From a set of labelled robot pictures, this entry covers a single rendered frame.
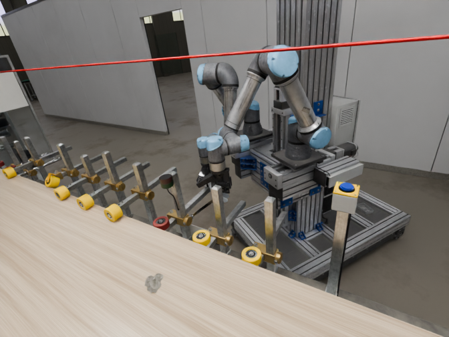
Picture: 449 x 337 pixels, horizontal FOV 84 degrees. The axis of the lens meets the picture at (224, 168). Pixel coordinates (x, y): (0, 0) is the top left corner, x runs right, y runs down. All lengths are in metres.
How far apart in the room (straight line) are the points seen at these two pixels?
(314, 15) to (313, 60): 0.22
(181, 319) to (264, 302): 0.28
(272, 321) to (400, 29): 2.96
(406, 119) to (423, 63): 0.57
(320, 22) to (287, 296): 1.33
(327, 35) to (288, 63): 0.60
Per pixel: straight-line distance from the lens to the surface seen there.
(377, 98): 3.40
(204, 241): 1.14
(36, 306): 1.23
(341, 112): 1.78
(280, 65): 1.08
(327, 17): 1.65
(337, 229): 0.96
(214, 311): 0.94
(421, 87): 3.37
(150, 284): 1.04
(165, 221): 1.30
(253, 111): 1.77
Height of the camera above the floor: 1.68
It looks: 28 degrees down
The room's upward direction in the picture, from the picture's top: 7 degrees counter-clockwise
